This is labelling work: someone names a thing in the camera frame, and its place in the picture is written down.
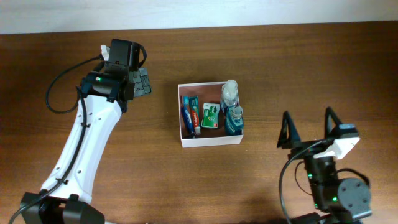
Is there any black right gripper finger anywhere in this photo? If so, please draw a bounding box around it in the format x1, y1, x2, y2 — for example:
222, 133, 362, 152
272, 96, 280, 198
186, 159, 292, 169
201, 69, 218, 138
324, 107, 342, 139
277, 111, 301, 148

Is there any teal Listerine mouthwash bottle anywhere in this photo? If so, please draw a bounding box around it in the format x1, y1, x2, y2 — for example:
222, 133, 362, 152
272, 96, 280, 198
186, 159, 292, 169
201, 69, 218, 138
224, 106, 244, 136

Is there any green Colgate toothpaste tube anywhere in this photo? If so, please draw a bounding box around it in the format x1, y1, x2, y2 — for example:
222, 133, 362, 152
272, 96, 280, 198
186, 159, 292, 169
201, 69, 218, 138
189, 96, 201, 136

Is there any purple liquid bottle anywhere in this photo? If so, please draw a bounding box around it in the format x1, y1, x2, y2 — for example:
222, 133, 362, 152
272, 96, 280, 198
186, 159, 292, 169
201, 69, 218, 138
220, 80, 238, 114

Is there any green white packet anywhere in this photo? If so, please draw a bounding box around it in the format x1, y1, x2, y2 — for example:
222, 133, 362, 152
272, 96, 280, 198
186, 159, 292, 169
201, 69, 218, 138
201, 103, 220, 129

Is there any blue white toothbrush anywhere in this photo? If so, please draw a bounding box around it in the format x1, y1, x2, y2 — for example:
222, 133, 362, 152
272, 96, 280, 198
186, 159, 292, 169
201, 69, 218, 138
182, 96, 190, 116

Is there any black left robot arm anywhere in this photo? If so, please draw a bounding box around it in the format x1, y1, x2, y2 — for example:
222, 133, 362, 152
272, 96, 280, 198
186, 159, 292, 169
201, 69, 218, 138
9, 39, 152, 223

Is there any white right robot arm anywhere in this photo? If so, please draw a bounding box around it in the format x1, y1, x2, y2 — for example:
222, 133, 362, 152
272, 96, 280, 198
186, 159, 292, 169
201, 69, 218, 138
277, 107, 372, 223

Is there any white square cardboard box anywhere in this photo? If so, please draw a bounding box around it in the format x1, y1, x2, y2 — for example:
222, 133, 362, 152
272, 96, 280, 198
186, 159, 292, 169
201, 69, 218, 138
177, 81, 244, 148

